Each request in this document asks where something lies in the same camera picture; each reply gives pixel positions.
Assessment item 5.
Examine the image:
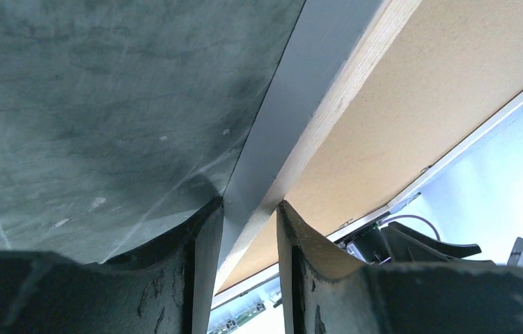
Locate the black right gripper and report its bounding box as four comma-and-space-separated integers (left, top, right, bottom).
276, 201, 523, 333

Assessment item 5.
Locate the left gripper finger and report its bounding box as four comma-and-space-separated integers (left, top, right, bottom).
0, 197, 224, 333

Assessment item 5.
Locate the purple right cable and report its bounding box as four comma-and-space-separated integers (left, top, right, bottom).
381, 214, 442, 243

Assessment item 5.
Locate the brown backing board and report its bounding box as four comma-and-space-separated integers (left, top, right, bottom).
217, 0, 523, 294

